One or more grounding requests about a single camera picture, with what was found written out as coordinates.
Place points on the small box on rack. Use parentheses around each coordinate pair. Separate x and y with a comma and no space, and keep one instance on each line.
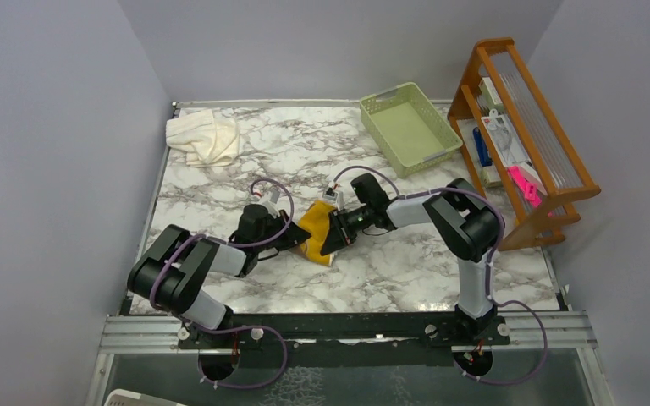
(490,94)

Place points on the blue item on rack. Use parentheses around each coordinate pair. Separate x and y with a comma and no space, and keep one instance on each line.
(481,148)

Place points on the brown yellow bear towel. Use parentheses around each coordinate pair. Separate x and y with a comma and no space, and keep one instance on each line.
(316,222)

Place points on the white bin corner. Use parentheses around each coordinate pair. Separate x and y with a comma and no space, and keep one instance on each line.
(121,397)

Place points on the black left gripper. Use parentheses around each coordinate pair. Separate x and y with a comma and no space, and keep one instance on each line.
(294,236)

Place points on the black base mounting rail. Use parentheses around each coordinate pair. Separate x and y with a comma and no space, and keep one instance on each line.
(333,340)

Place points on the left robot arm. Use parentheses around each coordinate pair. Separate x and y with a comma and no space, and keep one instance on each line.
(172,272)

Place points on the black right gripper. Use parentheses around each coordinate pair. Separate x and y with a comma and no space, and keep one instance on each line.
(338,233)

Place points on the pink item on rack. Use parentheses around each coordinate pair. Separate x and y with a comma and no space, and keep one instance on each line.
(527,180)

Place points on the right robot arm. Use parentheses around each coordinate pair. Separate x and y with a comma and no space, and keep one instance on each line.
(469,226)

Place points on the light green plastic basket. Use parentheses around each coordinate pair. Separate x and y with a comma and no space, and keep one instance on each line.
(410,131)

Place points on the white packaged item on rack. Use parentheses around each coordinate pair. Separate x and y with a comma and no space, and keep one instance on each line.
(505,140)

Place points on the cream white towel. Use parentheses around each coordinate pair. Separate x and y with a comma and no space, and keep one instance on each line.
(204,139)

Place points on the orange wooden rack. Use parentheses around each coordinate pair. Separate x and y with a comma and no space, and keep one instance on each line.
(540,170)

